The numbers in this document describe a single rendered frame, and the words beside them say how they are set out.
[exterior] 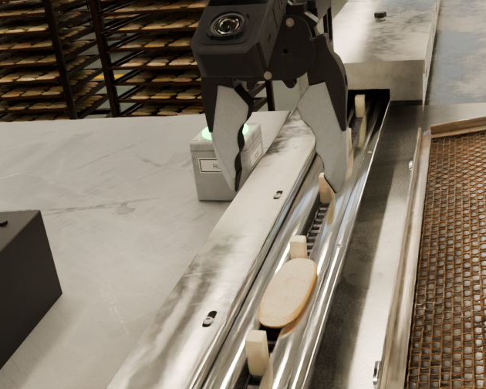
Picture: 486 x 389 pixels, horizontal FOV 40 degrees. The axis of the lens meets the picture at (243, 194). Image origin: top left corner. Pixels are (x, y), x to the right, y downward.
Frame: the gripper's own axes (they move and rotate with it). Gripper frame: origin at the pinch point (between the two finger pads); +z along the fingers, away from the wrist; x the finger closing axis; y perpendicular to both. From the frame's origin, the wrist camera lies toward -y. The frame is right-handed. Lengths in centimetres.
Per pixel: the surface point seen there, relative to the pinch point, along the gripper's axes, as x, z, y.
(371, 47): -1, 2, 54
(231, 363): 1.8, 8.9, -11.5
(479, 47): -17, 12, 94
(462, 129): -13.7, 4.1, 23.5
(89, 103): 173, 70, 254
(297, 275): -0.8, 7.9, -0.9
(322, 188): 0.4, 8.2, 16.8
